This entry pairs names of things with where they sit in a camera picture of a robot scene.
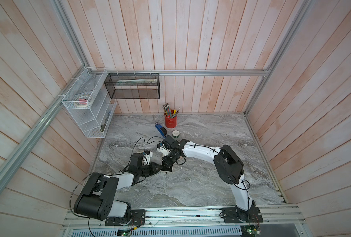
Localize cream jewelry box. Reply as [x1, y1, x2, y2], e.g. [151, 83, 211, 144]
[161, 166, 173, 172]

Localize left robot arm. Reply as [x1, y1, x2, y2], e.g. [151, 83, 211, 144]
[70, 151, 162, 225]

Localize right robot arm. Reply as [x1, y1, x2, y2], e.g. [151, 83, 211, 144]
[157, 136, 259, 222]

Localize green sticker roll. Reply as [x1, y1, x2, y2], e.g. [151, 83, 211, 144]
[172, 130, 180, 138]

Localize blue stapler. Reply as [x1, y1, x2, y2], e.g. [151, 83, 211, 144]
[155, 122, 168, 138]

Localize red pen holder cup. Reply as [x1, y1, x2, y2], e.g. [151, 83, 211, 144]
[164, 109, 177, 128]

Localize pens in cup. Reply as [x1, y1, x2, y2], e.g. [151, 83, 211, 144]
[162, 103, 179, 119]

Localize tape roll on shelf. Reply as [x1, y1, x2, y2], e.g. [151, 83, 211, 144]
[74, 94, 93, 108]

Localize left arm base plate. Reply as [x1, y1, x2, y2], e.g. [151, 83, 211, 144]
[105, 209, 146, 227]

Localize black mesh wall basket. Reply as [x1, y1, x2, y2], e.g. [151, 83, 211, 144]
[104, 72, 161, 99]

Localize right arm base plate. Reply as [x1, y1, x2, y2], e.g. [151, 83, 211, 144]
[219, 205, 263, 224]

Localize white wire wall shelf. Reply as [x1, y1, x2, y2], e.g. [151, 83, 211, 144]
[62, 67, 117, 138]

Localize aluminium front rail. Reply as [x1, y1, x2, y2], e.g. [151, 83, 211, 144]
[60, 204, 309, 234]

